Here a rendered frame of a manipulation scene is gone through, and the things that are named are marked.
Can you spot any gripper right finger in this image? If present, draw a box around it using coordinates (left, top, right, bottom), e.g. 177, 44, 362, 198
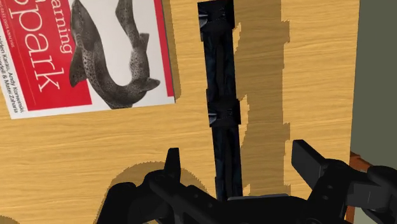
291, 139, 397, 224

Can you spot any wooden table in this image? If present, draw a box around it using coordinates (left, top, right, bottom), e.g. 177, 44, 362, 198
0, 0, 372, 224

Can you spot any red and white fish book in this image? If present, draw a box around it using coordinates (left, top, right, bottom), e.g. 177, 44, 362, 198
0, 0, 176, 120

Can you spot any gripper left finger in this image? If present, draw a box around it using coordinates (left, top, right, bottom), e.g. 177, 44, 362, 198
96, 147, 230, 224

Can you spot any long black bar object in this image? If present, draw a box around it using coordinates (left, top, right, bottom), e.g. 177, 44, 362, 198
197, 0, 244, 202

